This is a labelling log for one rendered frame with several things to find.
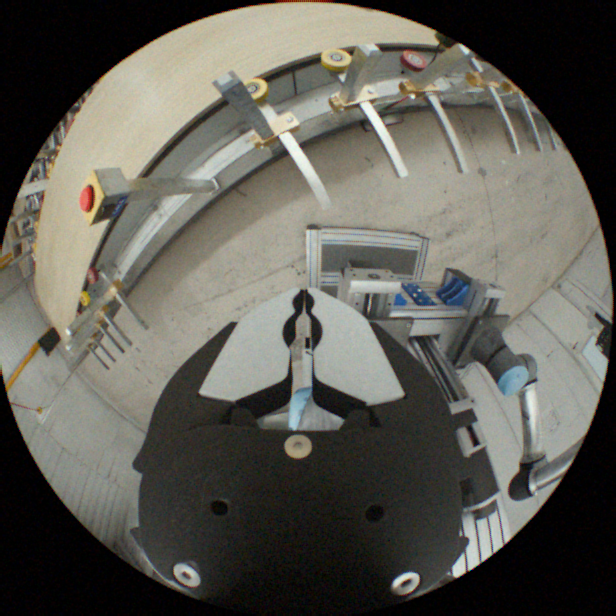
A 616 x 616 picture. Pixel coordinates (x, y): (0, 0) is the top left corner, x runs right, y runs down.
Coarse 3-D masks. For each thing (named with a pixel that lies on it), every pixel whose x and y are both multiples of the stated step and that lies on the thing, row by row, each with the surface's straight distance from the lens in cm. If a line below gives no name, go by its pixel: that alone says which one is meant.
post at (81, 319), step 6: (108, 294) 116; (102, 300) 113; (108, 300) 116; (90, 306) 110; (96, 306) 111; (84, 312) 108; (90, 312) 109; (78, 318) 107; (84, 318) 107; (72, 324) 105; (78, 324) 106; (66, 330) 105; (72, 330) 104
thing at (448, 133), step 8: (400, 64) 85; (408, 72) 83; (416, 72) 83; (432, 96) 80; (432, 104) 79; (432, 112) 80; (440, 112) 79; (440, 120) 78; (440, 128) 79; (448, 128) 78; (448, 136) 77; (448, 144) 79; (456, 144) 78; (456, 152) 77; (456, 160) 78; (464, 160) 79; (464, 168) 78
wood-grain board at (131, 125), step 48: (144, 48) 114; (192, 48) 89; (240, 48) 77; (288, 48) 73; (336, 48) 73; (96, 96) 125; (144, 96) 88; (192, 96) 72; (96, 144) 104; (144, 144) 77; (48, 192) 160; (48, 240) 167; (96, 240) 101; (48, 288) 205
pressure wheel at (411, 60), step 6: (402, 54) 81; (408, 54) 81; (414, 54) 83; (402, 60) 80; (408, 60) 79; (414, 60) 80; (420, 60) 82; (408, 66) 80; (414, 66) 79; (420, 66) 80; (402, 72) 88
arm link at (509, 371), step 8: (504, 352) 77; (512, 352) 79; (496, 360) 76; (504, 360) 75; (512, 360) 76; (520, 360) 79; (488, 368) 79; (496, 368) 76; (504, 368) 74; (512, 368) 74; (520, 368) 75; (496, 376) 76; (504, 376) 74; (512, 376) 73; (520, 376) 74; (528, 376) 79; (496, 384) 78; (504, 384) 74; (512, 384) 74; (520, 384) 79; (504, 392) 76; (512, 392) 80
